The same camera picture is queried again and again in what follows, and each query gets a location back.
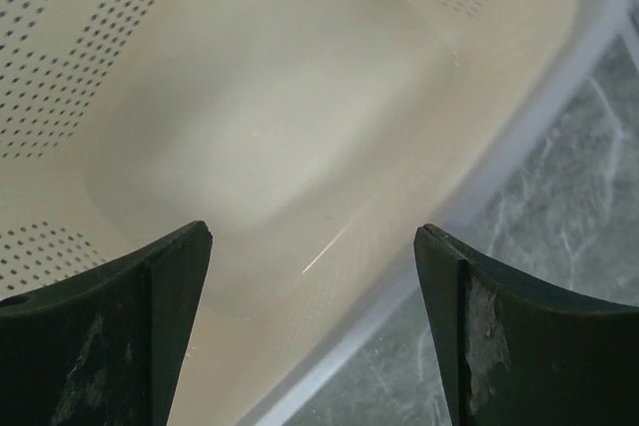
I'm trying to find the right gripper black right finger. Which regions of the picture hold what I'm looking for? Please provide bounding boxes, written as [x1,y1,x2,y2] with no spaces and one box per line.
[413,224,638,425]

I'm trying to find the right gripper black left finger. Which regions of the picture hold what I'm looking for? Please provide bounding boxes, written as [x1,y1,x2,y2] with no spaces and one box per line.
[1,221,213,425]

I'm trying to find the beige perforated plastic basket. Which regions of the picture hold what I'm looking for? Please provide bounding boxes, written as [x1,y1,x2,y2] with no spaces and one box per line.
[1,0,631,425]

